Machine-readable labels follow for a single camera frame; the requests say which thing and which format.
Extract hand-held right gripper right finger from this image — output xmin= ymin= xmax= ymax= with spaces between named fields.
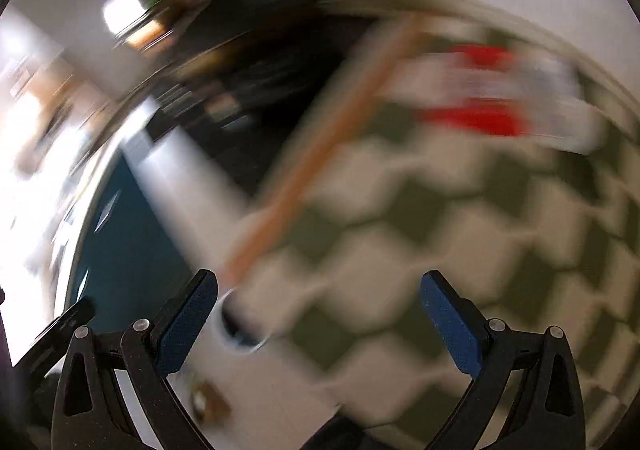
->
xmin=421 ymin=270 xmax=585 ymax=450

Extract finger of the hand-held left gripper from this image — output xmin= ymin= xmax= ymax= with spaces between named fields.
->
xmin=10 ymin=297 xmax=97 ymax=370

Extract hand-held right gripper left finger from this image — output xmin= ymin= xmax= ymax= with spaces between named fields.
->
xmin=52 ymin=269 xmax=218 ymax=450

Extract black round trash bin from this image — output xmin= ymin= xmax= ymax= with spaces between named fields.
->
xmin=215 ymin=287 xmax=274 ymax=356

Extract red sausage package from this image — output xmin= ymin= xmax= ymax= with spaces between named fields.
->
xmin=390 ymin=42 xmax=531 ymax=138

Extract clear plastic wrapper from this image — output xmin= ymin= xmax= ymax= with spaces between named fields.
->
xmin=515 ymin=50 xmax=607 ymax=154

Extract small wooden block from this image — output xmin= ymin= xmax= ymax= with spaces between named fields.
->
xmin=187 ymin=380 xmax=234 ymax=424

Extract blue kitchen cabinet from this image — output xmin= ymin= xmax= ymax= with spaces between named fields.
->
xmin=65 ymin=150 xmax=201 ymax=317

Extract green white checkered tablecloth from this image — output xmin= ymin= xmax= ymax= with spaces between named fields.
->
xmin=235 ymin=25 xmax=636 ymax=450

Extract person's dark trouser legs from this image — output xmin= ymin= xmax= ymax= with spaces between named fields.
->
xmin=300 ymin=415 xmax=451 ymax=450

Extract black glass gas stove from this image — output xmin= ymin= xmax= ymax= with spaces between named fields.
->
xmin=150 ymin=15 xmax=381 ymax=191

